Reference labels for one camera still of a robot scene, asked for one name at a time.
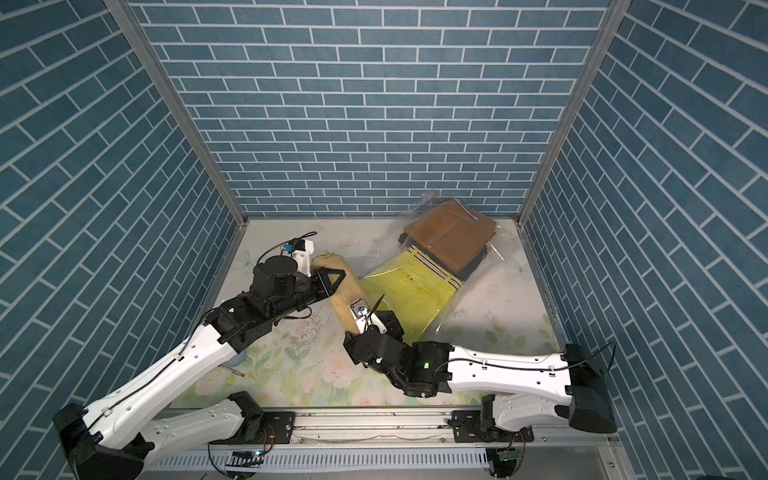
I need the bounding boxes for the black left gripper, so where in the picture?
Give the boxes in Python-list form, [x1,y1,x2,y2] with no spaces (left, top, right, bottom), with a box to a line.
[267,266,347,322]

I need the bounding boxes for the beige trousers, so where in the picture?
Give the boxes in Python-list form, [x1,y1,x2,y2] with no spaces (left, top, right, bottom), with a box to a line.
[310,251,376,334]

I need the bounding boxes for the neon yellow garment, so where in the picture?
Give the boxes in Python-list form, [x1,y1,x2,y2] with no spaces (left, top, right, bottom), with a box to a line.
[360,246,462,342]

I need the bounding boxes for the clear plastic vacuum bag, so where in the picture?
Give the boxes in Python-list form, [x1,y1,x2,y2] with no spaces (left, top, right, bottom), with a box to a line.
[352,195,548,353]

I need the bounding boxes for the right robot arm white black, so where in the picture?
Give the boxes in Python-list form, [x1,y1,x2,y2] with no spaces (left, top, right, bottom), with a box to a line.
[344,299,617,434]

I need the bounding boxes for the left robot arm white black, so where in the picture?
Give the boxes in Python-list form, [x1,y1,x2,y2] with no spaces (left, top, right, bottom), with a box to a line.
[53,256,347,479]

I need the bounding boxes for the brown folded garment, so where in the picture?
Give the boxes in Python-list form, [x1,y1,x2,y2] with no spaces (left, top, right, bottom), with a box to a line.
[403,199,496,274]

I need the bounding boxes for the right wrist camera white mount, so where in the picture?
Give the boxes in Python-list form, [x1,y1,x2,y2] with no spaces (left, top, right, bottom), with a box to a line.
[350,299,387,334]

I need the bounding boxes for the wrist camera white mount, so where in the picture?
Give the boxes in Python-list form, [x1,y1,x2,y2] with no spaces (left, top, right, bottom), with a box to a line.
[257,231,318,276]
[350,299,387,334]

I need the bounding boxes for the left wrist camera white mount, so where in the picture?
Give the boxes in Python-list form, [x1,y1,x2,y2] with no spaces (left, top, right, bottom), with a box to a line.
[257,231,318,276]

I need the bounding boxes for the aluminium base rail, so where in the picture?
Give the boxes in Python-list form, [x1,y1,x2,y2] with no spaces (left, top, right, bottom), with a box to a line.
[144,407,634,479]

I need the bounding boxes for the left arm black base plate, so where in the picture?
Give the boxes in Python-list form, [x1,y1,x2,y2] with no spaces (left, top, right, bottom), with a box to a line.
[241,411,296,446]

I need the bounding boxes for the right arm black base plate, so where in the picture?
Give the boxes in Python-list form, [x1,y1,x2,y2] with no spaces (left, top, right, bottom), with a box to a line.
[447,410,534,444]

